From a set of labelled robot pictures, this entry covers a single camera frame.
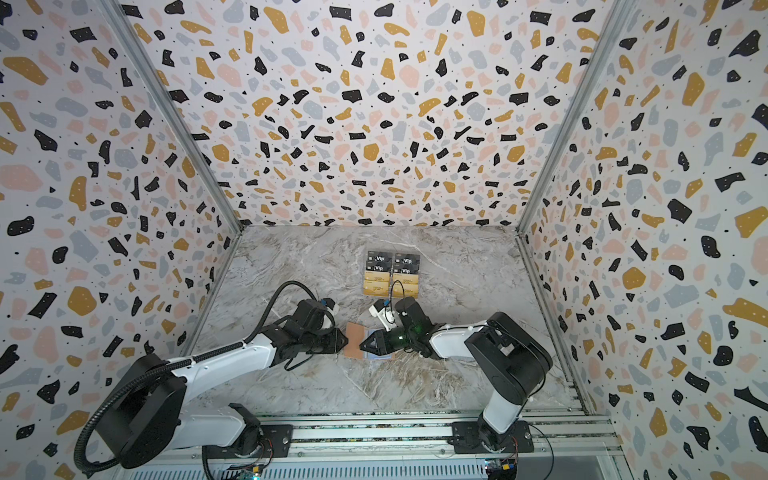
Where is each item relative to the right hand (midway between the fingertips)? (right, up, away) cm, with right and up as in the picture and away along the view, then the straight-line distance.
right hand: (369, 347), depth 84 cm
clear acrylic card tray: (+5, +19, +16) cm, 26 cm away
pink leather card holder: (-5, +1, +6) cm, 8 cm away
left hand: (-5, +2, +1) cm, 5 cm away
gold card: (0, +16, +16) cm, 23 cm away
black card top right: (+10, +23, +16) cm, 30 cm away
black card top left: (+1, +24, +16) cm, 29 cm away
